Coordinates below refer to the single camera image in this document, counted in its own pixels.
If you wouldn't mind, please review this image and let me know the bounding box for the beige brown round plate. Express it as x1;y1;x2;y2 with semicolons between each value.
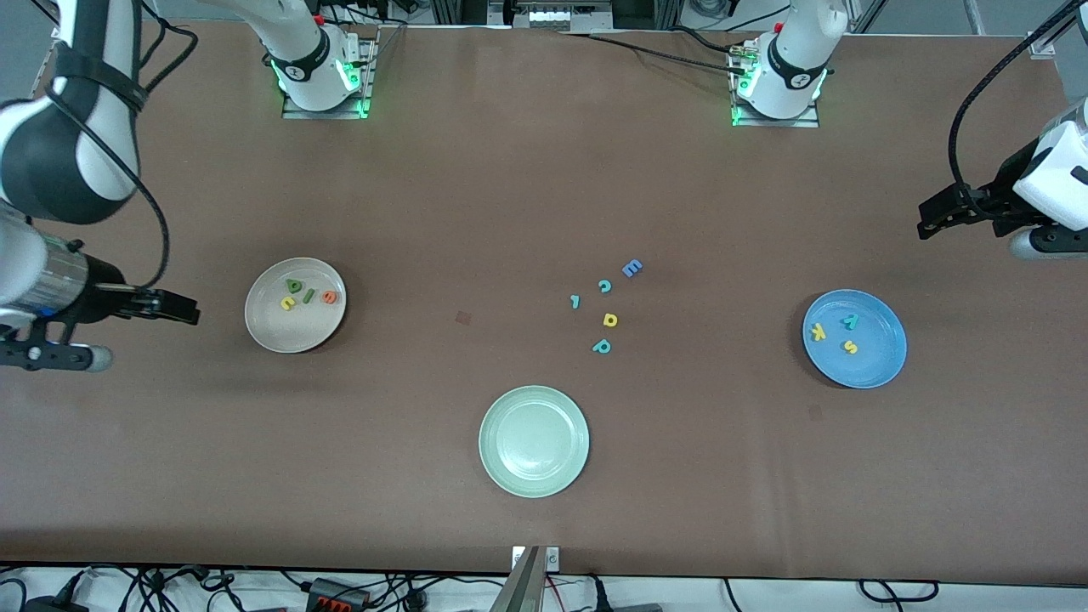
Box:
245;258;348;354

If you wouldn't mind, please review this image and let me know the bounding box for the blue round plate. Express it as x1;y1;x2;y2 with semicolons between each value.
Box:
802;289;908;390

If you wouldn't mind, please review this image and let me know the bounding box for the black red power strip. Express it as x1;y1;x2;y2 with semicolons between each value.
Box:
308;578;371;612

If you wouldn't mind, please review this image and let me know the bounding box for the pale green round plate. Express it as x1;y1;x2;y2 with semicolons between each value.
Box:
479;385;591;499

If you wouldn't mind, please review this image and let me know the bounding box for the grey terminal block device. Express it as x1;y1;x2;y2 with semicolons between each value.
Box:
510;0;615;33

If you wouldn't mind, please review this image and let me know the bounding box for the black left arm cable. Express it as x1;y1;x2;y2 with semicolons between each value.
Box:
948;0;1085;213

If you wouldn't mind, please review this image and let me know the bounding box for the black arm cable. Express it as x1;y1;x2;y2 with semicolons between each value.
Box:
47;0;201;290
948;0;1085;213

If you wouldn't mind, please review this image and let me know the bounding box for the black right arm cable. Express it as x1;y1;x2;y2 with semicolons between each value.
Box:
47;0;201;290

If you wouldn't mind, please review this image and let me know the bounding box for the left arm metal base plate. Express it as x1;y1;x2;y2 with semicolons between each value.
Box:
731;51;822;128

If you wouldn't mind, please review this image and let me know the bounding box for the aluminium frame profile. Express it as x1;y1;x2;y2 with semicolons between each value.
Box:
1033;0;1088;48
429;0;490;26

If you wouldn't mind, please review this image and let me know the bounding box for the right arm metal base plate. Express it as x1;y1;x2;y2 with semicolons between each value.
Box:
282;34;377;120

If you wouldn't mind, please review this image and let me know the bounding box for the black tangled floor cable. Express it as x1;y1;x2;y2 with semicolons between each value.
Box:
81;565;235;598

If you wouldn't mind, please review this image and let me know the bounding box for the short black table cable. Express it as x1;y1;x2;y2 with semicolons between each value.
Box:
667;25;745;56

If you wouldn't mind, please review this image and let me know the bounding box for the long black table cable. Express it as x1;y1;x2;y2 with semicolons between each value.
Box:
586;32;749;76

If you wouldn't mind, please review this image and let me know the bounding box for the black cable by base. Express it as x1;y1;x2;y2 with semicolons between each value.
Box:
327;4;409;31

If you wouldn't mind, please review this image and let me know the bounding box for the black looped floor cable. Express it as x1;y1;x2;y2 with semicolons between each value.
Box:
857;580;941;604

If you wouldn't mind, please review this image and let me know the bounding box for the grey metal camera pole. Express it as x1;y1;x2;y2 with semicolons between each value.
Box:
489;546;545;612

